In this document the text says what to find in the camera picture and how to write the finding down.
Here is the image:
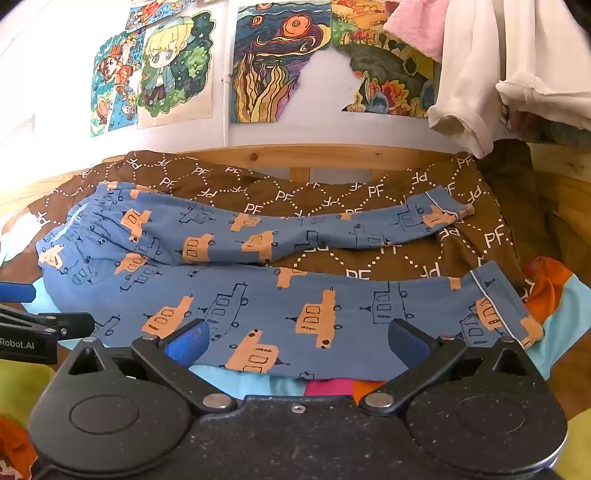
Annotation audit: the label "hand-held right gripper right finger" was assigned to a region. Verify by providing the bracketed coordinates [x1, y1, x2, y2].
[358, 318, 544, 415]

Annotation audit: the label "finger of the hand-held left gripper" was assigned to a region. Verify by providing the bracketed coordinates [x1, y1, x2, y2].
[0, 303, 96, 343]
[0, 282, 37, 302]

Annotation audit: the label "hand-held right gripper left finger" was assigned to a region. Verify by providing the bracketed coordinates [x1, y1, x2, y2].
[54, 318, 239, 415]

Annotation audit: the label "blue truck print pants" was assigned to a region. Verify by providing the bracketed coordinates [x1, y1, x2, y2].
[36, 181, 546, 385]

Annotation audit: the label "brown patterned blanket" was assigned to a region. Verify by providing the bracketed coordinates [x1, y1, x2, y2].
[0, 150, 536, 306]

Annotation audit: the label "orange haired cartoon drawing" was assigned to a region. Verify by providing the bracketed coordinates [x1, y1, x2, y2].
[89, 31, 140, 138]

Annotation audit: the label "colourful landscape drawing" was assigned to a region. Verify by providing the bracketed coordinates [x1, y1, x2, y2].
[331, 0, 441, 119]

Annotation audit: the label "blond cartoon child drawing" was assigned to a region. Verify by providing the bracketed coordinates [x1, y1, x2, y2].
[137, 9, 216, 131]

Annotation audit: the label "white hanging garment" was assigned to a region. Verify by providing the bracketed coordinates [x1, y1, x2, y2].
[427, 0, 591, 158]

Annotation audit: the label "swirly night sky drawing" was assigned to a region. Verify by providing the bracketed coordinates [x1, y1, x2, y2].
[230, 4, 334, 124]

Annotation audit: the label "pink hanging garment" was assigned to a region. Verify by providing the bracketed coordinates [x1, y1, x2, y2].
[384, 0, 450, 63]

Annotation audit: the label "small colourful cartoon drawing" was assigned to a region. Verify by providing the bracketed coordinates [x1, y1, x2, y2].
[124, 0, 200, 23]

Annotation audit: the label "wooden bed frame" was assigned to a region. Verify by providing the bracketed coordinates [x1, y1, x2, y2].
[0, 146, 591, 261]

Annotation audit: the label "white wall pipe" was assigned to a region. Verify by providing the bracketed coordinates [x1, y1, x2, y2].
[222, 0, 231, 149]

